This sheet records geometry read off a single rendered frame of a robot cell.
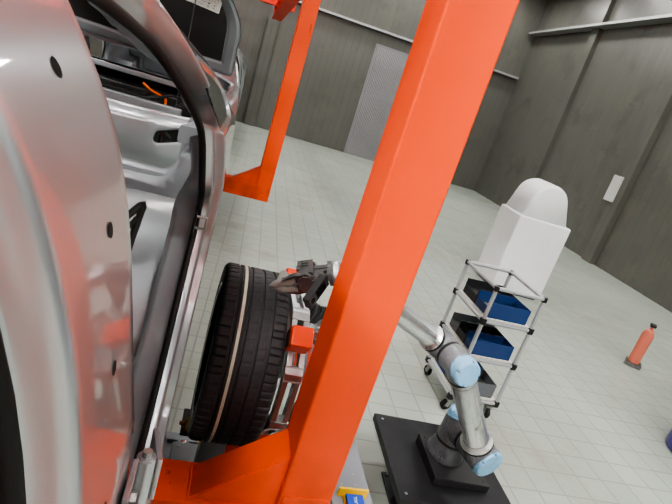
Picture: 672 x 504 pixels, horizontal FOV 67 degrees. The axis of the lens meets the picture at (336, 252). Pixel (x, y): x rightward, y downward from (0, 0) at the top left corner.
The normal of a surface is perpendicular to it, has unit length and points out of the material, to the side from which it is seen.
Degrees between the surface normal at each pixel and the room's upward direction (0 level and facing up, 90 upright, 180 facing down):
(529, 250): 90
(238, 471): 36
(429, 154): 90
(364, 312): 90
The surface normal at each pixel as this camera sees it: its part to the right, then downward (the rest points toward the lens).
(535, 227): 0.06, 0.33
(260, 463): -0.32, -0.86
